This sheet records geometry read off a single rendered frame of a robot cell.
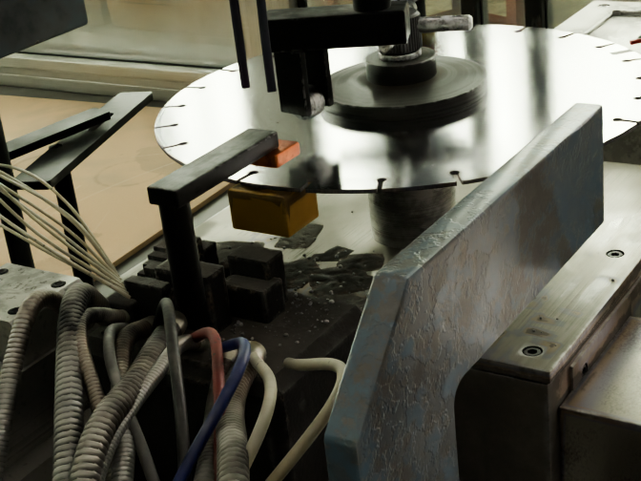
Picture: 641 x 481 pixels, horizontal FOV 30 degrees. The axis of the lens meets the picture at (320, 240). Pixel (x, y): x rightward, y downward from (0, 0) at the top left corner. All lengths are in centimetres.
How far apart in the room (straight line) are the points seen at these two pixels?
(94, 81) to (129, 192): 39
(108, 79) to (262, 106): 81
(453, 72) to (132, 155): 63
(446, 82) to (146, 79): 82
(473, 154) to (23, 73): 110
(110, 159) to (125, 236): 22
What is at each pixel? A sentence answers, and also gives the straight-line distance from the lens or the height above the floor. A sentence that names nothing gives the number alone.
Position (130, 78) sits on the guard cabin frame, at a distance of 157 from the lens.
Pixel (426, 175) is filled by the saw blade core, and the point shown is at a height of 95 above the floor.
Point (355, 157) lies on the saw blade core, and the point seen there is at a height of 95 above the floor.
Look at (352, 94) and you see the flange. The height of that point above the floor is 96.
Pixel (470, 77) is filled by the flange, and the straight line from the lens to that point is 78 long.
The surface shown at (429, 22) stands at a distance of 78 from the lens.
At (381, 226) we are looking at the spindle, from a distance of 81.
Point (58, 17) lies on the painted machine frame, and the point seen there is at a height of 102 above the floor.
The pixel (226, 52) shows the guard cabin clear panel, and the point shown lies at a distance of 148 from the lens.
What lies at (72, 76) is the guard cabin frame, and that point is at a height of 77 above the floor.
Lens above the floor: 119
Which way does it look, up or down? 24 degrees down
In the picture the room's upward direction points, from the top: 7 degrees counter-clockwise
